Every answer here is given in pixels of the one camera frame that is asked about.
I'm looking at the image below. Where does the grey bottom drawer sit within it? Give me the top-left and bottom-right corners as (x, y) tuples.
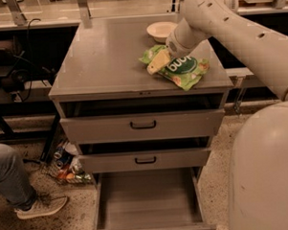
(94, 168), (216, 230)

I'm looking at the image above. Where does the black cable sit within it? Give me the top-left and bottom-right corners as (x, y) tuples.
(9, 17), (55, 104)

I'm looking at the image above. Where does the dark machine on left shelf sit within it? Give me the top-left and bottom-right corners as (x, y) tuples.
(0, 37), (30, 92)

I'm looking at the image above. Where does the green rice chip bag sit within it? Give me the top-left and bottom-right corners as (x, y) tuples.
(140, 44), (210, 91)

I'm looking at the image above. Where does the grey sneaker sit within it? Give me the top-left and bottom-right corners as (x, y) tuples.
(15, 195), (68, 220)

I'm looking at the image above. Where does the grey drawer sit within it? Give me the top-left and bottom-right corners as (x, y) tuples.
(78, 137), (210, 173)
(94, 168), (216, 230)
(60, 95), (224, 144)

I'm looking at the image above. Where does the grey top drawer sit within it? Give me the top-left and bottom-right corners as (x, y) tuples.
(60, 95), (224, 144)

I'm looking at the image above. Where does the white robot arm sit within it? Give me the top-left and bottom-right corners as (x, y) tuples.
(147, 0), (288, 230)

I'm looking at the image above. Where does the person leg in jeans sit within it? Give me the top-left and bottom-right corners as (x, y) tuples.
(0, 144), (37, 212)

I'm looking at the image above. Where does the wire basket with cans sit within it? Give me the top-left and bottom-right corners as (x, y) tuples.
(41, 140), (92, 184)

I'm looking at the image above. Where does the grey drawer cabinet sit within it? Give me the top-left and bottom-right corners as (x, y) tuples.
(45, 11), (241, 230)

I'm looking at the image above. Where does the white ceramic bowl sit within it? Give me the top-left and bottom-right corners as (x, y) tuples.
(147, 22), (177, 43)

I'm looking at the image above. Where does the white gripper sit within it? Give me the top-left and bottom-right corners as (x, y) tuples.
(146, 34), (192, 75)

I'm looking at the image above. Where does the grey middle drawer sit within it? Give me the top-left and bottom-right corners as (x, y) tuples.
(78, 137), (210, 173)

